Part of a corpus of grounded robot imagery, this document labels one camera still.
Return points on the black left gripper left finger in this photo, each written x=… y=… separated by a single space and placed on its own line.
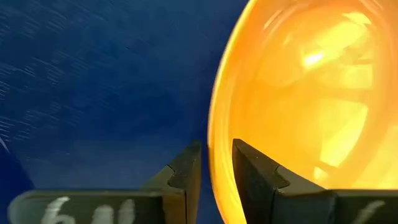
x=177 y=186

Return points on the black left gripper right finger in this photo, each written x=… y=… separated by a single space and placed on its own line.
x=258 y=193

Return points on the yellow bowl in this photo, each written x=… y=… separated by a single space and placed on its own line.
x=295 y=93

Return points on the dark blue tray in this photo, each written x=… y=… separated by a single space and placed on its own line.
x=109 y=77

